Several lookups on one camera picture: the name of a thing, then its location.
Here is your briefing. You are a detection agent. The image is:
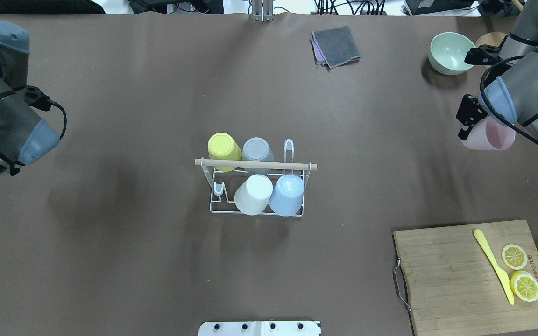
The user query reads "mint green bowl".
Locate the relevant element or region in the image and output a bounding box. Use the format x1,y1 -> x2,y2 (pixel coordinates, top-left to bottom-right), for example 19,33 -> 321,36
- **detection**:
428,32 -> 475,75

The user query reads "grey folded cloth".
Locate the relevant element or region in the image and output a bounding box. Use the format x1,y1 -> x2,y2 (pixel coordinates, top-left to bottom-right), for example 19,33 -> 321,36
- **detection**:
310,26 -> 361,69

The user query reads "light blue cup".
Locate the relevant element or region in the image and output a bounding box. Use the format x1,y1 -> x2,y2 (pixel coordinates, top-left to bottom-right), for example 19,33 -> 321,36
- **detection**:
269,174 -> 305,217

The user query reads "yellow plastic knife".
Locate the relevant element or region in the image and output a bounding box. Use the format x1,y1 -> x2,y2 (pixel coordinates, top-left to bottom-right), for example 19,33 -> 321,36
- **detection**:
473,228 -> 515,305

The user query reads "bamboo cutting board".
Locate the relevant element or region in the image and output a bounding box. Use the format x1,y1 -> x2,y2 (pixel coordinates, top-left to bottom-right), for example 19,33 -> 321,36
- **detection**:
393,220 -> 538,336

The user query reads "grey cup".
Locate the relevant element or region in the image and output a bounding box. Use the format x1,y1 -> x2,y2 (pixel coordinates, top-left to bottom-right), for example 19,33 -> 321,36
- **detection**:
242,137 -> 275,162

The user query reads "yellow cup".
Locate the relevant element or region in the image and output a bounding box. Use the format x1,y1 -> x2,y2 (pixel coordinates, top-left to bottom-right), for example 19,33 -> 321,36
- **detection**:
207,133 -> 242,161

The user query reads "lemon slice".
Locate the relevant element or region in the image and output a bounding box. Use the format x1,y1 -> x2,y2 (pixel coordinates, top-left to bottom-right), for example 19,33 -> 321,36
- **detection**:
510,270 -> 538,302
500,243 -> 528,271

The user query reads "pink cup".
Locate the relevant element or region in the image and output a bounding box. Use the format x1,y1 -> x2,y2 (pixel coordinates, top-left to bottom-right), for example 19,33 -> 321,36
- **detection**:
462,116 -> 516,151

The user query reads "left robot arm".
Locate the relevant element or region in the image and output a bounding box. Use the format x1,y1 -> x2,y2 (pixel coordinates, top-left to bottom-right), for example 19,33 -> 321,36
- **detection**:
0,20 -> 68,176

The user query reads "purple cloth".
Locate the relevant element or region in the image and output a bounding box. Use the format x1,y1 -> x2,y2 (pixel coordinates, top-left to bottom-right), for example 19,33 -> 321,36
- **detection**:
311,40 -> 325,66

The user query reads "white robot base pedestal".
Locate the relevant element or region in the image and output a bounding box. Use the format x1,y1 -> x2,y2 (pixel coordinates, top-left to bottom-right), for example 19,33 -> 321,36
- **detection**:
198,320 -> 322,336

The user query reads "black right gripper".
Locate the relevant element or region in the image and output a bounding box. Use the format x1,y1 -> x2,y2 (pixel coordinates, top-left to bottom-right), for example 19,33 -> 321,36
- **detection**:
455,94 -> 488,141

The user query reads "white cup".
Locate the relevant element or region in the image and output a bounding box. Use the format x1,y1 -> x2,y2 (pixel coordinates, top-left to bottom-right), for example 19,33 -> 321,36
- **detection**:
234,174 -> 273,216

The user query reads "white wire cup holder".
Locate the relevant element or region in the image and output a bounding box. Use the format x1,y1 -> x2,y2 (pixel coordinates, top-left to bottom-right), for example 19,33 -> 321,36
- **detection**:
195,133 -> 318,217

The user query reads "wooden mug tree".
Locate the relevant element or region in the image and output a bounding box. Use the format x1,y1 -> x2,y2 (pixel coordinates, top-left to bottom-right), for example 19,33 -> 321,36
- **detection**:
474,32 -> 507,47

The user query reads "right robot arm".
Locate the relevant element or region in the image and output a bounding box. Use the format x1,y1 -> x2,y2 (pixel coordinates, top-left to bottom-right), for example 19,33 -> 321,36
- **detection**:
456,0 -> 538,146

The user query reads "aluminium frame post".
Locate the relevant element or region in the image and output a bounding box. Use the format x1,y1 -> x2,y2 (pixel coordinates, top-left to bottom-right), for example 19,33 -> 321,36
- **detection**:
249,0 -> 275,22

